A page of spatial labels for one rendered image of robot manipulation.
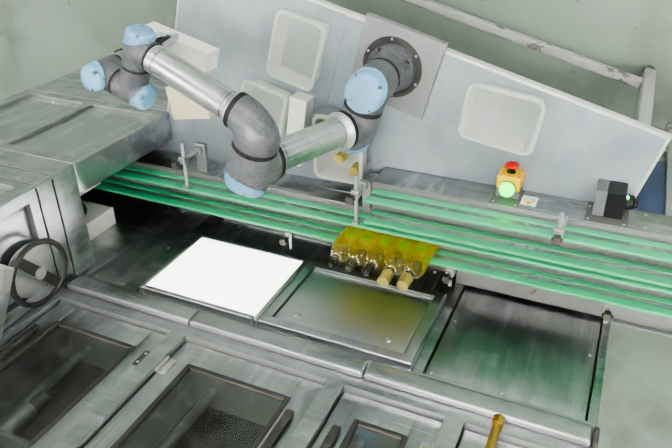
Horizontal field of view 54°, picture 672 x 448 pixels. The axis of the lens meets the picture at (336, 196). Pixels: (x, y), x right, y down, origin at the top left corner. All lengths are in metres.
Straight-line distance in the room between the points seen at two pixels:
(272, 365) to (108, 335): 0.52
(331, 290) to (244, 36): 0.88
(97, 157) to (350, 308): 0.96
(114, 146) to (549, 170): 1.41
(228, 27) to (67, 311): 1.04
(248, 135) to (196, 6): 0.87
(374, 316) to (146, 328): 0.68
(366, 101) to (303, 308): 0.64
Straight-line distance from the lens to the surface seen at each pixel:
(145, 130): 2.48
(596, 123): 1.99
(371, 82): 1.83
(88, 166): 2.29
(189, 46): 2.07
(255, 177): 1.64
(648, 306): 2.02
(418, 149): 2.13
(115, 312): 2.16
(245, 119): 1.58
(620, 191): 1.99
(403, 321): 1.96
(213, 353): 1.96
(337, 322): 1.95
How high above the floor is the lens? 2.61
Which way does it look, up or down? 53 degrees down
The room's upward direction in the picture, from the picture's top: 136 degrees counter-clockwise
